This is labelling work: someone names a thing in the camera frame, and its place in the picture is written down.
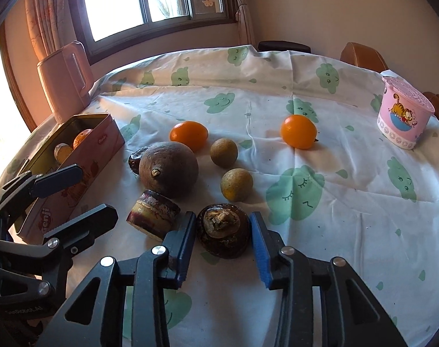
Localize sliding glass window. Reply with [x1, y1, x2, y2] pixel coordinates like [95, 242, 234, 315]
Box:
[68, 0, 239, 58]

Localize pink cartoon cat cup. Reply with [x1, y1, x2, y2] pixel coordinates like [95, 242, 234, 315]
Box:
[377, 69, 436, 150]

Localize pink electric kettle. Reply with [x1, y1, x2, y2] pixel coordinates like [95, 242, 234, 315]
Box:
[37, 40, 95, 123]

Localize brown leather chair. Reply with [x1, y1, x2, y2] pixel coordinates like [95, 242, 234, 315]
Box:
[340, 42, 388, 73]

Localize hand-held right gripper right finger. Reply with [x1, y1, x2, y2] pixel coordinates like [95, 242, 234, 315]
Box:
[249, 211, 410, 347]

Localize wooden balcony door frame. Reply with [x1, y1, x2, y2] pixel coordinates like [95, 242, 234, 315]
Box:
[0, 25, 36, 131]

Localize black round stool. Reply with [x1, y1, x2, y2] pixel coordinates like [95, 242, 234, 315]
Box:
[257, 40, 311, 54]

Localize beige patterned curtain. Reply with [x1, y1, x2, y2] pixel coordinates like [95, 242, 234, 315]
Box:
[24, 0, 83, 59]
[228, 0, 256, 46]

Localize small striped ceramic cup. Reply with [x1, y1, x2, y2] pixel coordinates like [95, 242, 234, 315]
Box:
[126, 189, 181, 241]

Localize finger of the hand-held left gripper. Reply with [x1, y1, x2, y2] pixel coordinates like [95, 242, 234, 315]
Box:
[0, 164, 84, 226]
[0, 203, 119, 302]

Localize dark red date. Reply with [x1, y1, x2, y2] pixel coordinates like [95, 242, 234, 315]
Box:
[128, 146, 149, 176]

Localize dark water chestnut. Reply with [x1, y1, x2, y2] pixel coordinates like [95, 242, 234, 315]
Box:
[196, 203, 251, 260]

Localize pink rectangular tin box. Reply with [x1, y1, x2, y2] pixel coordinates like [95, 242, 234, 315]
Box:
[13, 113, 126, 244]

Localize orange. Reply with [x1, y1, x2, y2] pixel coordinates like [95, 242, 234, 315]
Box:
[73, 129, 95, 150]
[169, 121, 209, 152]
[280, 115, 318, 150]

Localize large brown round fruit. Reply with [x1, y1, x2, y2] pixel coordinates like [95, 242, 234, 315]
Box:
[139, 141, 199, 199]

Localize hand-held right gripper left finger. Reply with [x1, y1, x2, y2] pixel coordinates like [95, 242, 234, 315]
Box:
[37, 211, 197, 347]

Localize brown longan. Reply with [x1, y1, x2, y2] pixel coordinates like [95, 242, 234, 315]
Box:
[210, 138, 239, 169]
[220, 168, 254, 202]

